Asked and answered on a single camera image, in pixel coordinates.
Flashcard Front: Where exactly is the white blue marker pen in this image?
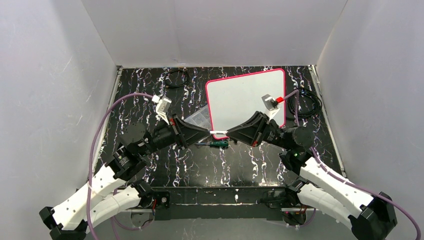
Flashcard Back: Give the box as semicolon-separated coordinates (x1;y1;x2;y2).
209;130;227;135

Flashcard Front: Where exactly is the pink framed whiteboard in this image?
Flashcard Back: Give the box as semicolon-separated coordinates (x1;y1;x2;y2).
205;68;286;131

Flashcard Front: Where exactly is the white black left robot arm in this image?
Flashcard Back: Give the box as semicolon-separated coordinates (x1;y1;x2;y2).
39;115;210;240

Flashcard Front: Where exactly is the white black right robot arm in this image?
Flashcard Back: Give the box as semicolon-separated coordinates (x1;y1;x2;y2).
226;111;398;240

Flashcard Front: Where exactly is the clear plastic screw box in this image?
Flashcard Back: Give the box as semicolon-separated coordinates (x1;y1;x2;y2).
184;105;212;130

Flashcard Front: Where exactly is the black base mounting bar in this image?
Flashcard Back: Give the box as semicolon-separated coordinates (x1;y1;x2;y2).
120;186;316;222

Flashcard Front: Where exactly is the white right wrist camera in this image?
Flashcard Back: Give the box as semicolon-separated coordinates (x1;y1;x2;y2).
261;94;285;120

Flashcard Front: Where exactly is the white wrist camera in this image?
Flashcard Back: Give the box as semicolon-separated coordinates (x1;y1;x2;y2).
261;94;285;120
152;95;172;124

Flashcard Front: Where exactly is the green handled screwdriver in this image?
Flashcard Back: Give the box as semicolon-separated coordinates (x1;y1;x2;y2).
195;140;229;149

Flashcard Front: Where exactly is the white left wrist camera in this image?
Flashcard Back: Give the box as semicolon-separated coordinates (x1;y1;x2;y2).
152;95;172;124

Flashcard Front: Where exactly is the large coiled black cable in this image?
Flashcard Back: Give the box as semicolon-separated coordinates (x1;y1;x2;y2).
286;88;323;119

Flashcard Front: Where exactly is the small coiled black cable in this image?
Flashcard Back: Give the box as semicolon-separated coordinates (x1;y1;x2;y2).
164;68;191;89

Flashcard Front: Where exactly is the aluminium rail right edge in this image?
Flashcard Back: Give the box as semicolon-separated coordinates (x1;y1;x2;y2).
308;64;347;177

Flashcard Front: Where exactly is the aluminium rail edge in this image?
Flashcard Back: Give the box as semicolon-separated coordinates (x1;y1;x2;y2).
89;66;123;180
308;64;347;177

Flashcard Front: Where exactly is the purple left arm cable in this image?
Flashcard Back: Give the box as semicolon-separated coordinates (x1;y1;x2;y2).
86;92;157;240

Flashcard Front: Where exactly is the aluminium rail left edge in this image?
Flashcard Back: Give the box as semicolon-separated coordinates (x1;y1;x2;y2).
89;66;123;180

